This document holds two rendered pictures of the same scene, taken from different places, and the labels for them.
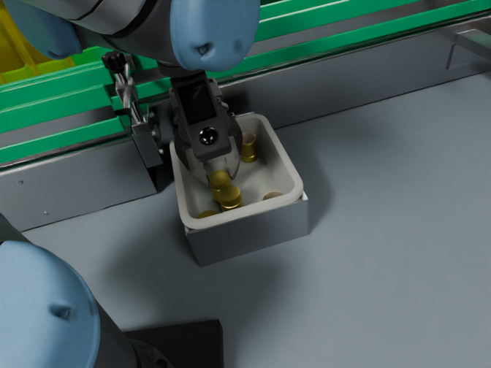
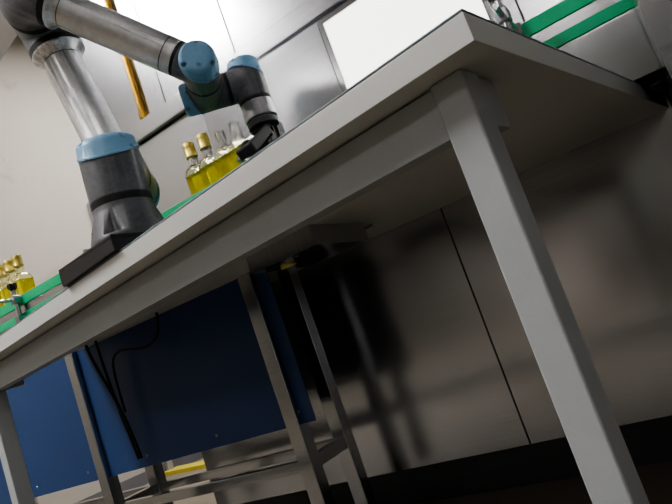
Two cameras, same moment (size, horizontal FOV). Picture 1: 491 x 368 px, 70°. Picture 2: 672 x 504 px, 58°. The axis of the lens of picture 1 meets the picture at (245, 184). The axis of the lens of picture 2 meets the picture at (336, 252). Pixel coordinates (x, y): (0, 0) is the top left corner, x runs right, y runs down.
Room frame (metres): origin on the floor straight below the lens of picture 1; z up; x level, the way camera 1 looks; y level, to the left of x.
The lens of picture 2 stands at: (-0.59, -0.77, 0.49)
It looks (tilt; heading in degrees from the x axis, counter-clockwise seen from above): 8 degrees up; 36
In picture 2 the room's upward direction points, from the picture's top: 19 degrees counter-clockwise
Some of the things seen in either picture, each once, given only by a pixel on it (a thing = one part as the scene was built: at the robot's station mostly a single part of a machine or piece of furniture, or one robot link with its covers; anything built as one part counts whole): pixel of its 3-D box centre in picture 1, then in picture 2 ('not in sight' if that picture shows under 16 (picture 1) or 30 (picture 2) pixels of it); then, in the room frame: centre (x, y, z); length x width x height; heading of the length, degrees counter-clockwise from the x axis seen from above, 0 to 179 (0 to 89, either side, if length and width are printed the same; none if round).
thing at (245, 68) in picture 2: not in sight; (247, 82); (0.44, 0.05, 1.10); 0.09 x 0.08 x 0.11; 135
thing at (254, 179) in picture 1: (233, 180); not in sight; (0.42, 0.02, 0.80); 0.22 x 0.17 x 0.09; 6
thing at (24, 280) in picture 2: not in sight; (25, 292); (0.50, 1.38, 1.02); 0.06 x 0.06 x 0.28; 6
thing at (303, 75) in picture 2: not in sight; (333, 82); (0.78, 0.03, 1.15); 0.90 x 0.03 x 0.34; 96
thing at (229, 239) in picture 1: (230, 174); not in sight; (0.44, 0.02, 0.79); 0.27 x 0.17 x 0.08; 6
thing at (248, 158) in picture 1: (248, 147); not in sight; (0.50, -0.02, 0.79); 0.04 x 0.04 x 0.04
